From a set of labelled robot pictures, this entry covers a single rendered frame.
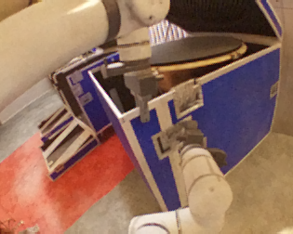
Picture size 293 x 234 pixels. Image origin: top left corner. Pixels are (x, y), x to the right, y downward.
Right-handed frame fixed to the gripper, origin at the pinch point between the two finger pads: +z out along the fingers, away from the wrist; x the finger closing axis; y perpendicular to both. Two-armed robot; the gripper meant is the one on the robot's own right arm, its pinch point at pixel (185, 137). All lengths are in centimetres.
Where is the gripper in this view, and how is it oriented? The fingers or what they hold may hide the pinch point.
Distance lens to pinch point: 59.2
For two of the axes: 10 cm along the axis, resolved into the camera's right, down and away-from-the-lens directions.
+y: -10.0, -0.5, 0.6
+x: -0.3, 9.7, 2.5
